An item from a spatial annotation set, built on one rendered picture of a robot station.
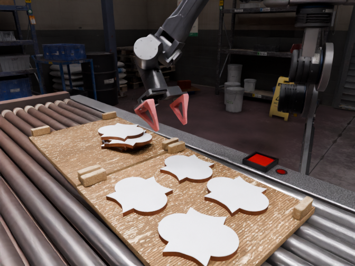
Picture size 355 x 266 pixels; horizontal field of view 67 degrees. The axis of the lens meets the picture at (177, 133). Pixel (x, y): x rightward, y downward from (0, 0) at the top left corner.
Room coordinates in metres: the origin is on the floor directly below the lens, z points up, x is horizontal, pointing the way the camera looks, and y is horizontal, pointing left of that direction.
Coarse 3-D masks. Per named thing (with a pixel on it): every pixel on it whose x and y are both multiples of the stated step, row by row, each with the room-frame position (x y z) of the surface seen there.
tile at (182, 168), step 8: (168, 160) 0.65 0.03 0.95; (176, 160) 0.65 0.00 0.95; (184, 160) 0.65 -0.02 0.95; (192, 160) 0.65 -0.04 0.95; (200, 160) 0.65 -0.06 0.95; (168, 168) 0.61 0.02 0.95; (176, 168) 0.61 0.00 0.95; (184, 168) 0.61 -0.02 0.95; (192, 168) 0.61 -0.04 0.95; (200, 168) 0.61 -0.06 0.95; (208, 168) 0.61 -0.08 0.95; (176, 176) 0.57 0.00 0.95; (184, 176) 0.57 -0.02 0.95; (192, 176) 0.57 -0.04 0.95; (200, 176) 0.57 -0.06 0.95; (208, 176) 0.57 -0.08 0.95
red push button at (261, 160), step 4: (252, 156) 0.72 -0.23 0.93; (256, 156) 0.72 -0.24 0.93; (260, 156) 0.72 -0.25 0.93; (264, 156) 0.72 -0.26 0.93; (252, 160) 0.69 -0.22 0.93; (256, 160) 0.69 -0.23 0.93; (260, 160) 0.69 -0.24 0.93; (264, 160) 0.69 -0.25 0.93; (268, 160) 0.69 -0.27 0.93; (272, 160) 0.69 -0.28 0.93; (260, 164) 0.67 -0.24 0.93; (264, 164) 0.67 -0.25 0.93
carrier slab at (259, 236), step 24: (144, 168) 0.63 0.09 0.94; (216, 168) 0.63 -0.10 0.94; (96, 192) 0.52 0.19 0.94; (192, 192) 0.52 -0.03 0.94; (120, 216) 0.43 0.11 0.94; (144, 216) 0.43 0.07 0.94; (216, 216) 0.43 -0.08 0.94; (240, 216) 0.43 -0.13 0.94; (264, 216) 0.43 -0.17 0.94; (288, 216) 0.43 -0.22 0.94; (144, 240) 0.37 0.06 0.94; (240, 240) 0.37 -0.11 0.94; (264, 240) 0.37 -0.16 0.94; (144, 264) 0.33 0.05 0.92; (168, 264) 0.32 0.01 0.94; (192, 264) 0.32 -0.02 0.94; (216, 264) 0.32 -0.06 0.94; (240, 264) 0.32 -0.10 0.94
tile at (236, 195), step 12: (216, 180) 0.55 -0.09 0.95; (228, 180) 0.55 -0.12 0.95; (240, 180) 0.55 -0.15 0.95; (216, 192) 0.50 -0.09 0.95; (228, 192) 0.50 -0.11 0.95; (240, 192) 0.50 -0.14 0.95; (252, 192) 0.50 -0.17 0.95; (264, 192) 0.51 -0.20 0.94; (228, 204) 0.46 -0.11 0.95; (240, 204) 0.46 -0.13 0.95; (252, 204) 0.46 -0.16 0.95; (264, 204) 0.46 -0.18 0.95
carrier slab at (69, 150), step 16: (80, 128) 0.94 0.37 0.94; (96, 128) 0.94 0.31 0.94; (48, 144) 0.79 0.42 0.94; (64, 144) 0.79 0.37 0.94; (80, 144) 0.79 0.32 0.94; (96, 144) 0.79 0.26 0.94; (160, 144) 0.79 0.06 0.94; (64, 160) 0.68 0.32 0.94; (80, 160) 0.68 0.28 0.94; (96, 160) 0.68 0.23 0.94; (112, 160) 0.68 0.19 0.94; (128, 160) 0.68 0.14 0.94; (144, 160) 0.69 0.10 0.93; (64, 176) 0.61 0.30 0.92
